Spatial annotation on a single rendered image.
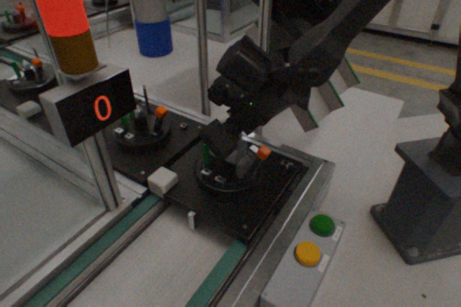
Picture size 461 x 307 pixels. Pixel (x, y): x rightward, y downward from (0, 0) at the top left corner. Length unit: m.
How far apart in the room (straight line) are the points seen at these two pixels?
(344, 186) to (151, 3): 1.04
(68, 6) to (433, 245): 0.73
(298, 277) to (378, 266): 0.23
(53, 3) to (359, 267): 0.67
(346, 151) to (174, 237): 0.55
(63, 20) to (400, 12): 4.37
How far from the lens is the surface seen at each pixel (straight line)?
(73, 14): 0.44
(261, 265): 0.58
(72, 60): 0.46
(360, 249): 0.75
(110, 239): 0.65
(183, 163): 0.72
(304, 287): 0.56
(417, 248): 0.77
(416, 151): 0.70
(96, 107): 0.49
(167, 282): 0.61
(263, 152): 0.59
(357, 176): 0.90
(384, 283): 0.73
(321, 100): 0.87
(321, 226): 0.62
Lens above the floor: 1.45
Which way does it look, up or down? 37 degrees down
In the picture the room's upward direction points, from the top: straight up
